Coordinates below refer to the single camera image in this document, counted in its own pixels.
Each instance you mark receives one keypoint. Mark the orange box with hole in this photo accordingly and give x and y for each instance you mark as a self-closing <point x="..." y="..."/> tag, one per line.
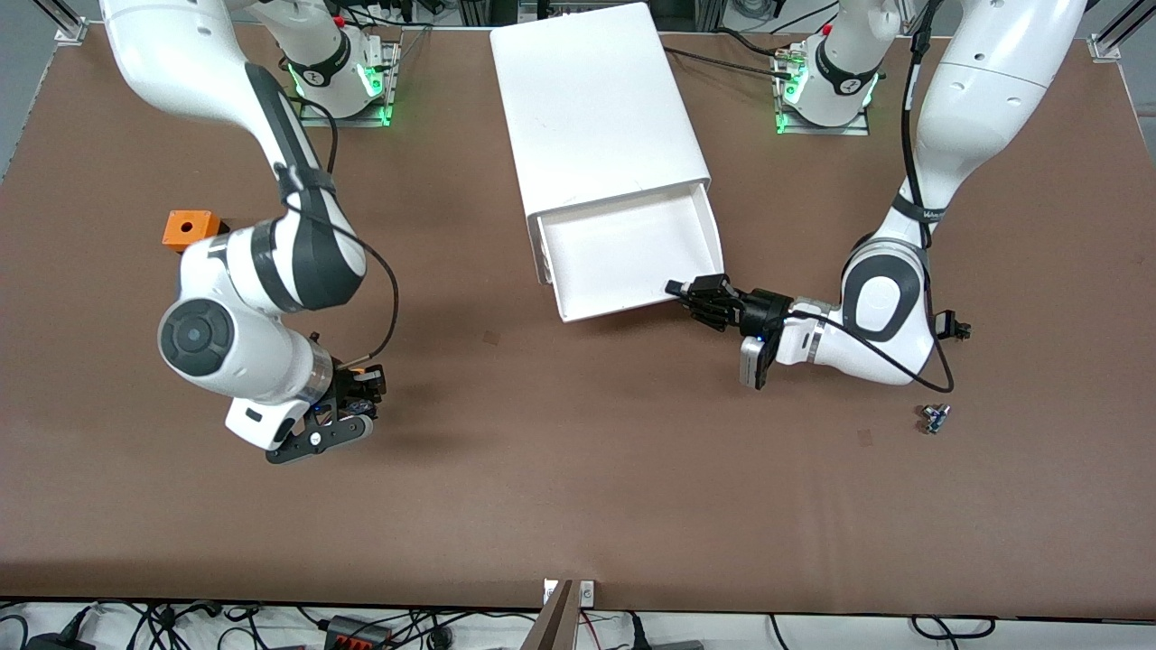
<point x="203" y="224"/>

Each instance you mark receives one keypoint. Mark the black power strip red switches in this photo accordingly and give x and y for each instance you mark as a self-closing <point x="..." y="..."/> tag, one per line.
<point x="357" y="636"/>

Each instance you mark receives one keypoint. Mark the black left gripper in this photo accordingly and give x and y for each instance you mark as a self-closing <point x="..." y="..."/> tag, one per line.
<point x="766" y="311"/>

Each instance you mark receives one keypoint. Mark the white plastic drawer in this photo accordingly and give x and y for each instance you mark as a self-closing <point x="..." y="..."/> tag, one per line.
<point x="623" y="253"/>

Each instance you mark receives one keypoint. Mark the black power adapter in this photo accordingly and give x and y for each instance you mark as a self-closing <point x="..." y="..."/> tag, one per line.
<point x="54" y="643"/>

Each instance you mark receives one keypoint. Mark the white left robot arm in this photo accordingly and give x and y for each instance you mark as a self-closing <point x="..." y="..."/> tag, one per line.
<point x="984" y="90"/>

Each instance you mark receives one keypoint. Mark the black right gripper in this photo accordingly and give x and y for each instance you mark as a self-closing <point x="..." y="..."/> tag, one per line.
<point x="349" y="386"/>

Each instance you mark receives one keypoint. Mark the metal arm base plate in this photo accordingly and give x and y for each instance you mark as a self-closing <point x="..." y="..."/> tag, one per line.
<point x="822" y="129"/>
<point x="361" y="117"/>

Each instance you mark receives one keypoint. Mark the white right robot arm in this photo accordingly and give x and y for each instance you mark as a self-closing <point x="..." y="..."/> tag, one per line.
<point x="244" y="357"/>

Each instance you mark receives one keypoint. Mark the small blue electronic component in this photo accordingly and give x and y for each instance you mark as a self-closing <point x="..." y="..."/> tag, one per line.
<point x="935" y="419"/>

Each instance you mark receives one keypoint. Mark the small white bracket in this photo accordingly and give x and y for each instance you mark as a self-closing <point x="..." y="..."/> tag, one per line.
<point x="587" y="593"/>
<point x="548" y="591"/>

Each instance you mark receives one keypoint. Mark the brown wooden post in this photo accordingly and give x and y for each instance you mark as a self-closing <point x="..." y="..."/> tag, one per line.
<point x="553" y="627"/>

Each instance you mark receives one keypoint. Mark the white drawer cabinet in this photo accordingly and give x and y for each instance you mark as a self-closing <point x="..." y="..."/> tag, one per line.
<point x="587" y="99"/>

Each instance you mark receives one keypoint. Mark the aluminium frame profile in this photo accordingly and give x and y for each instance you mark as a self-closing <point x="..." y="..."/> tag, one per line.
<point x="1106" y="45"/>
<point x="68" y="27"/>

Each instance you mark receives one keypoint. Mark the small black component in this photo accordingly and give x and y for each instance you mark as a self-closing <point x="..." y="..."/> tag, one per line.
<point x="946" y="325"/>

